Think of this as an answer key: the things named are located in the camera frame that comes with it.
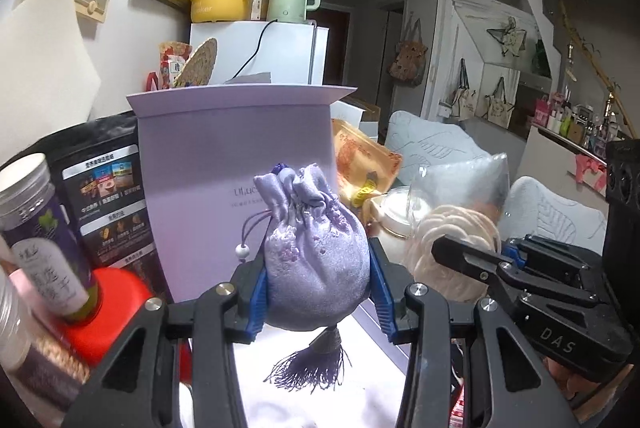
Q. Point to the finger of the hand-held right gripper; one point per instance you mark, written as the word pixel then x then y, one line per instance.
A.
pixel 550 258
pixel 470 263

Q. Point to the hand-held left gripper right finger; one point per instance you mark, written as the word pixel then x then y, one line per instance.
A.
pixel 384 308

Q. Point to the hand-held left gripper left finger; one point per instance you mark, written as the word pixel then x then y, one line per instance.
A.
pixel 258 308

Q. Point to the cream braided item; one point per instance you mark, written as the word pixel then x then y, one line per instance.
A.
pixel 450 223

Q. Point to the purple tasselled sachet pouch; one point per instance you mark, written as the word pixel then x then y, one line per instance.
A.
pixel 315 268

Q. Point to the lavender gift box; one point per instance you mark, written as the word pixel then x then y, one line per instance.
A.
pixel 220 158

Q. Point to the white embossed pillow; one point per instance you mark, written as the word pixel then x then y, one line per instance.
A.
pixel 555 213
pixel 430 143

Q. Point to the cream lidded bottle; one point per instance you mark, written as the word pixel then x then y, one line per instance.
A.
pixel 390 218

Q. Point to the pink ribbon bow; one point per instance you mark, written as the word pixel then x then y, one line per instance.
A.
pixel 590 166

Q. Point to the row of small bottles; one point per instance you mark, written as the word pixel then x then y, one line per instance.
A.
pixel 575 118

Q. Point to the red canister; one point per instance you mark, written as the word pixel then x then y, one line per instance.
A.
pixel 115 308

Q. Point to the orange printed pouch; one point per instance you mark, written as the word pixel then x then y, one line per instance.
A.
pixel 360 153

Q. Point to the white tote bag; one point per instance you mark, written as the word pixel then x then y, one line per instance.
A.
pixel 465 98
pixel 497 106

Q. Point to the black printed pouch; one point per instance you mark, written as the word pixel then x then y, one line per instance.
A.
pixel 110 188

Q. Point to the bamboo stick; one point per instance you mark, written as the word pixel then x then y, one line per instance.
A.
pixel 595 63

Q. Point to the brown hanging bag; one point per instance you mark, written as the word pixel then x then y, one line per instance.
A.
pixel 407 58

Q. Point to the purple label jar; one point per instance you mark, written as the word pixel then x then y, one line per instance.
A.
pixel 40 233

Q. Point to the clear jar with silver lid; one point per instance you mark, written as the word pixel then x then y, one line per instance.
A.
pixel 20 348

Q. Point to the round woven coaster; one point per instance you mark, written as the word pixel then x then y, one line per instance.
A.
pixel 197 63

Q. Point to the white mini fridge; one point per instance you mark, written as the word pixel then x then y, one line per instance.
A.
pixel 290 53

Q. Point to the red printed gift bag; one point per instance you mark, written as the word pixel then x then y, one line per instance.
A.
pixel 170 63

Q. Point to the white foam sheet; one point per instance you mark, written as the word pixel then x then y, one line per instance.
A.
pixel 45 53

